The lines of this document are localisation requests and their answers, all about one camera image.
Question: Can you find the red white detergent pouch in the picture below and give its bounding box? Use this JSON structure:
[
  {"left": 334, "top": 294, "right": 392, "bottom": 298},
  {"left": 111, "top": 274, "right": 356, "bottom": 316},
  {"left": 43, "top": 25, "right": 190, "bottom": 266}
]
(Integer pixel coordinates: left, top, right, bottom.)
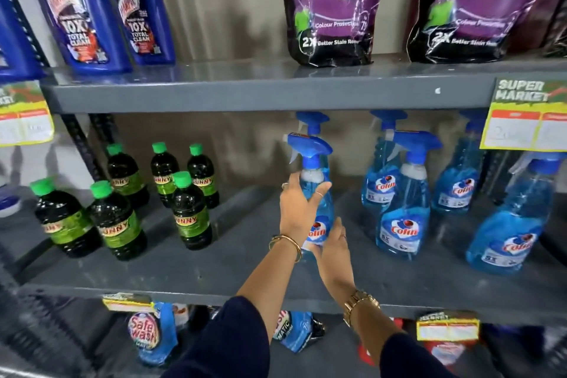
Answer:
[{"left": 427, "top": 340, "right": 467, "bottom": 368}]

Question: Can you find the person's left forearm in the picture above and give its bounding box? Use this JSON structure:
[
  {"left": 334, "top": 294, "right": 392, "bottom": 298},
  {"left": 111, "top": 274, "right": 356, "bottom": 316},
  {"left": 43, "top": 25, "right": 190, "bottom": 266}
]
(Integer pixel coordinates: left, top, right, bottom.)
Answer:
[{"left": 237, "top": 238, "right": 303, "bottom": 344}]

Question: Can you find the person's navy right sleeve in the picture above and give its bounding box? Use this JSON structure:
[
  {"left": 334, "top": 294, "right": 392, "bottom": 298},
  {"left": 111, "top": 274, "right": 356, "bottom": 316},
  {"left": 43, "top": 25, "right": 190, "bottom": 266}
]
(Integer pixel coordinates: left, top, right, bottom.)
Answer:
[{"left": 379, "top": 333, "right": 458, "bottom": 378}]

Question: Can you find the person's navy sleeve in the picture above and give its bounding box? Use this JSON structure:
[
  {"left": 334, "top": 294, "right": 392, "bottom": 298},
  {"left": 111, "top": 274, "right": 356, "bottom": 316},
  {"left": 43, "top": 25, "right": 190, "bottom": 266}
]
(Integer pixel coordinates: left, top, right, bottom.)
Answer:
[
  {"left": 379, "top": 333, "right": 458, "bottom": 378},
  {"left": 162, "top": 296, "right": 272, "bottom": 378}
]

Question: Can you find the person's navy left sleeve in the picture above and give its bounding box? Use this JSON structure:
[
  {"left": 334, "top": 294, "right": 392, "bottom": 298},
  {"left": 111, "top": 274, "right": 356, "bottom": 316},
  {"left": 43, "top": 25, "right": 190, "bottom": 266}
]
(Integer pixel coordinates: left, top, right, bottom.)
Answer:
[{"left": 162, "top": 296, "right": 272, "bottom": 378}]

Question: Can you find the blue detergent pouch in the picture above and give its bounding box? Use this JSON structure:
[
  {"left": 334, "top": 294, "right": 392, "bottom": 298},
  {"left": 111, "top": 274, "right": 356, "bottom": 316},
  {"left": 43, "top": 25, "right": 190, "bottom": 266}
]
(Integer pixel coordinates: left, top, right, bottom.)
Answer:
[
  {"left": 272, "top": 310, "right": 327, "bottom": 354},
  {"left": 128, "top": 302, "right": 179, "bottom": 368}
]

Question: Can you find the blue toilet cleaner bottle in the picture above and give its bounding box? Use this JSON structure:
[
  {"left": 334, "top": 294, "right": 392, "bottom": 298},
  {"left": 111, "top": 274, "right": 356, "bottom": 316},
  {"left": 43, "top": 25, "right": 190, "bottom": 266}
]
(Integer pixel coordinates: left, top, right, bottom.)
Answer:
[
  {"left": 96, "top": 0, "right": 176, "bottom": 66},
  {"left": 15, "top": 0, "right": 133, "bottom": 75},
  {"left": 0, "top": 0, "right": 46, "bottom": 82}
]

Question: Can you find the gold wristwatch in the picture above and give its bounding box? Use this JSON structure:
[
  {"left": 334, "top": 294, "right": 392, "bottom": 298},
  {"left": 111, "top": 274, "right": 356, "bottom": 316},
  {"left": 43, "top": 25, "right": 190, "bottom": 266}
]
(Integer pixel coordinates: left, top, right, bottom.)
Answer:
[{"left": 342, "top": 289, "right": 382, "bottom": 328}]

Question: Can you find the yellow green price tag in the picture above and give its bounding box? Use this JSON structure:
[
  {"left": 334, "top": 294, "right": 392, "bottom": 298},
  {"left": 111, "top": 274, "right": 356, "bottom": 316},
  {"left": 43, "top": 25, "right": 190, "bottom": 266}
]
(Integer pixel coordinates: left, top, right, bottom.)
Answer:
[
  {"left": 416, "top": 312, "right": 480, "bottom": 342},
  {"left": 480, "top": 78, "right": 567, "bottom": 153},
  {"left": 102, "top": 293, "right": 156, "bottom": 313},
  {"left": 0, "top": 81, "right": 55, "bottom": 147}
]

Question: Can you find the row of blue spray bottles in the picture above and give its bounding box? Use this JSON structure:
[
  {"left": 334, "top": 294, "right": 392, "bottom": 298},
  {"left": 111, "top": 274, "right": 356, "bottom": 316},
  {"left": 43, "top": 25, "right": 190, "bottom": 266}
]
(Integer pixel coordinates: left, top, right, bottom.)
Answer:
[{"left": 295, "top": 110, "right": 567, "bottom": 277}]

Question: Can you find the blue white container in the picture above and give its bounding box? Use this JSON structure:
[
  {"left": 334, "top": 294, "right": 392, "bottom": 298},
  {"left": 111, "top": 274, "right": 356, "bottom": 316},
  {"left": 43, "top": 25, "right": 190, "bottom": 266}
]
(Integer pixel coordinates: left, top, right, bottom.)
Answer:
[{"left": 0, "top": 186, "right": 22, "bottom": 219}]

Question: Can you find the gray metal shelf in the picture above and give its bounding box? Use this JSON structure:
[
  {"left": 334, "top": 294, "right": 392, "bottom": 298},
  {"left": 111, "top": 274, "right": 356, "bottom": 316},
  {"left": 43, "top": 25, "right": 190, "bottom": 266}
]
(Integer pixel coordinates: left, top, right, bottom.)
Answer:
[
  {"left": 0, "top": 298, "right": 567, "bottom": 378},
  {"left": 41, "top": 53, "right": 567, "bottom": 115},
  {"left": 0, "top": 184, "right": 567, "bottom": 326}
]

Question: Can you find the gold bangle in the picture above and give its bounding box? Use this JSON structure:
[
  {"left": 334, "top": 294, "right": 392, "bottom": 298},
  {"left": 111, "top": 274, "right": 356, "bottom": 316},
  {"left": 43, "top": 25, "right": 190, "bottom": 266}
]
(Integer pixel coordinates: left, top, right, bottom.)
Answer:
[{"left": 268, "top": 234, "right": 303, "bottom": 263}]

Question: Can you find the person's left hand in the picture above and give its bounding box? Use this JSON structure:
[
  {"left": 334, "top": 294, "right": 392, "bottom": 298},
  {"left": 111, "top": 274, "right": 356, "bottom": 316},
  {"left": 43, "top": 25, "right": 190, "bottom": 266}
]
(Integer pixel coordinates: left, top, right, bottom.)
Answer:
[{"left": 278, "top": 172, "right": 333, "bottom": 245}]

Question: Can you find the person's right hand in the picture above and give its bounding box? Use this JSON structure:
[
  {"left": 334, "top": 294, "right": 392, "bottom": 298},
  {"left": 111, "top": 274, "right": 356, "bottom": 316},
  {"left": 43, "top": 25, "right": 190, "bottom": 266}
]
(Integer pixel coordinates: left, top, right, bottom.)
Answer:
[{"left": 307, "top": 216, "right": 358, "bottom": 299}]

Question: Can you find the group of dark green-capped bottles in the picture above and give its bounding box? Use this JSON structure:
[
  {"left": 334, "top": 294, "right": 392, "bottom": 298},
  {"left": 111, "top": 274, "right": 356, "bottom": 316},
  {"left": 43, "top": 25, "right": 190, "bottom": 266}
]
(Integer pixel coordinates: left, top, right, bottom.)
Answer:
[{"left": 29, "top": 141, "right": 221, "bottom": 262}]

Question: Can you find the blue glass cleaner spray bottle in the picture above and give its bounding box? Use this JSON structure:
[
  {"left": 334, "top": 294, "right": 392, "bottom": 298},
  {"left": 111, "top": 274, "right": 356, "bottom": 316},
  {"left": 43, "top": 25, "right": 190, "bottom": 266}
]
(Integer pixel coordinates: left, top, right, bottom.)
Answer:
[{"left": 283, "top": 132, "right": 335, "bottom": 255}]

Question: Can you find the purple detergent pouch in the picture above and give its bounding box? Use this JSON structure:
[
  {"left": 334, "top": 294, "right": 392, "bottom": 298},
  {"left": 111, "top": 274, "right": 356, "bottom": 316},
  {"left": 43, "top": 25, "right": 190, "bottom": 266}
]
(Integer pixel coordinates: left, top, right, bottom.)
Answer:
[
  {"left": 542, "top": 0, "right": 567, "bottom": 58},
  {"left": 406, "top": 0, "right": 566, "bottom": 65},
  {"left": 276, "top": 0, "right": 394, "bottom": 67}
]

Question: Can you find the black perforated shelf post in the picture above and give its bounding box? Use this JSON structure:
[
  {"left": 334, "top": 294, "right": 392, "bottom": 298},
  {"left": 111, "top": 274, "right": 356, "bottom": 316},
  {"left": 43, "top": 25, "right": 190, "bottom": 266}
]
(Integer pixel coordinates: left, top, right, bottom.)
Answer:
[{"left": 0, "top": 0, "right": 118, "bottom": 182}]

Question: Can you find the person's right forearm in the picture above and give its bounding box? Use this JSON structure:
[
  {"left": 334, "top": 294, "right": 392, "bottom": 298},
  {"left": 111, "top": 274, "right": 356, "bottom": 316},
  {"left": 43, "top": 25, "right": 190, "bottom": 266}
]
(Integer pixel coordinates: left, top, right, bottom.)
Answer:
[{"left": 349, "top": 302, "right": 416, "bottom": 369}]

